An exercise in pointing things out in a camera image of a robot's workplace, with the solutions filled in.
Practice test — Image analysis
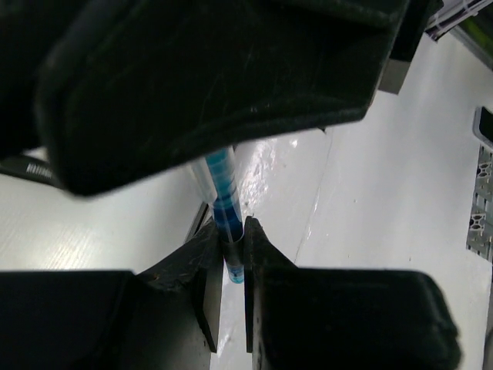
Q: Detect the blue gel pen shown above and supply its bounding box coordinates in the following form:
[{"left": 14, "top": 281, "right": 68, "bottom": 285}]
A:
[{"left": 206, "top": 146, "right": 244, "bottom": 284}]

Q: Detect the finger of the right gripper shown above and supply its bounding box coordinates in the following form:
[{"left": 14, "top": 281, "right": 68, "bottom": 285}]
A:
[
  {"left": 1, "top": 1, "right": 92, "bottom": 160},
  {"left": 35, "top": 1, "right": 409, "bottom": 196}
]

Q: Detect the orange cap black highlighter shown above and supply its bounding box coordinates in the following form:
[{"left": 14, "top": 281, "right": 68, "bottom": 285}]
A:
[{"left": 1, "top": 154, "right": 63, "bottom": 189}]

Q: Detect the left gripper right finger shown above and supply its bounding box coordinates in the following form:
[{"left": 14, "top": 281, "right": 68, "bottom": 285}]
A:
[{"left": 243, "top": 216, "right": 297, "bottom": 353}]

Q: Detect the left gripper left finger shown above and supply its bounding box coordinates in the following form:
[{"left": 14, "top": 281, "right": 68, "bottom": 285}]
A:
[{"left": 138, "top": 220, "right": 223, "bottom": 353}]

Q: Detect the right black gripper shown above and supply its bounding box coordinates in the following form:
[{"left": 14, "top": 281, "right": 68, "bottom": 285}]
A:
[{"left": 379, "top": 0, "right": 443, "bottom": 95}]

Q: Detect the clear pen cap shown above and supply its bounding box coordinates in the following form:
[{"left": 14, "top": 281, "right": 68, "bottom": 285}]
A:
[{"left": 189, "top": 146, "right": 243, "bottom": 244}]

